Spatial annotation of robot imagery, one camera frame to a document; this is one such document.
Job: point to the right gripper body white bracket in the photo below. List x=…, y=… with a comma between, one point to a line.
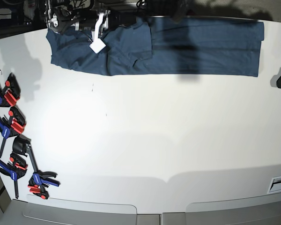
x=97, y=44

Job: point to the blue T-shirt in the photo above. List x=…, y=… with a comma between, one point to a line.
x=157, y=45

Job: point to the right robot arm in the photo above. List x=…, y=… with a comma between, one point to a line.
x=97, y=17

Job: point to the blue red bar clamp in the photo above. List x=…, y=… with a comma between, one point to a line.
x=10, y=94
x=12, y=127
x=15, y=169
x=39, y=180

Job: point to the grey chair backrest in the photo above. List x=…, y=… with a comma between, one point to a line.
x=252, y=210
x=23, y=213

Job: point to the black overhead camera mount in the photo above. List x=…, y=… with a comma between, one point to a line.
x=181, y=9

